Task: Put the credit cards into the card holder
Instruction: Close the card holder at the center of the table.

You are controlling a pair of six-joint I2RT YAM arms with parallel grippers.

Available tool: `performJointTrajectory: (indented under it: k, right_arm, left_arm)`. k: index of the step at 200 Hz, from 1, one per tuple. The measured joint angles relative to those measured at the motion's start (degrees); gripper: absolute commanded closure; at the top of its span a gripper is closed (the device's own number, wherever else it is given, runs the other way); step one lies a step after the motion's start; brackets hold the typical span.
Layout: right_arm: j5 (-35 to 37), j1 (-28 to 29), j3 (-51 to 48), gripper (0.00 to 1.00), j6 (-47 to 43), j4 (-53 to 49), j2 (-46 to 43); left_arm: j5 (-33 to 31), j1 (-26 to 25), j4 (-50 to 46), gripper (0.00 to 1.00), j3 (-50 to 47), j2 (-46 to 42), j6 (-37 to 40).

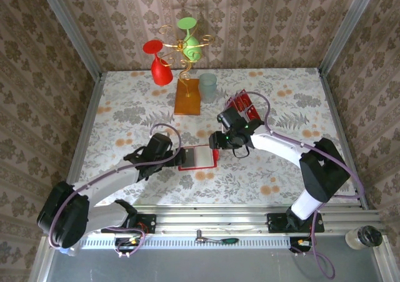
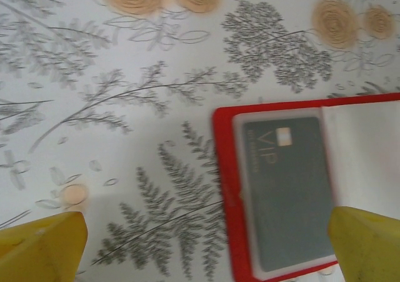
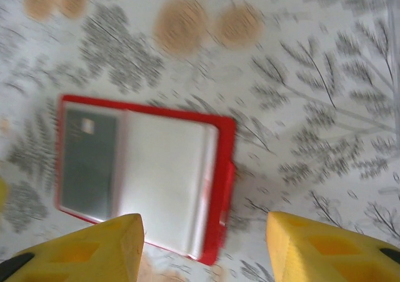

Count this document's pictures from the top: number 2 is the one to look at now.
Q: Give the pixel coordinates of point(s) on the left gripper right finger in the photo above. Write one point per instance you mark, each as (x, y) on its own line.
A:
(372, 250)

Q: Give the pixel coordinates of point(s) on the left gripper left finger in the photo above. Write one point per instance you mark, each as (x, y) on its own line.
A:
(37, 250)

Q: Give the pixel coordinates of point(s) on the black VIP card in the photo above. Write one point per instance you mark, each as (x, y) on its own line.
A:
(287, 200)

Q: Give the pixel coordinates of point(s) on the floral tablecloth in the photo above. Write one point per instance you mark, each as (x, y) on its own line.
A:
(125, 75)

